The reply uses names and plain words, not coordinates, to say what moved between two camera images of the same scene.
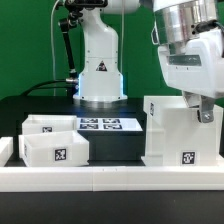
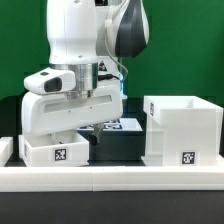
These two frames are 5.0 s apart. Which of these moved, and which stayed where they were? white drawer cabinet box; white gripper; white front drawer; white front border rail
Moved: white gripper
Stayed: white front drawer; white drawer cabinet box; white front border rail
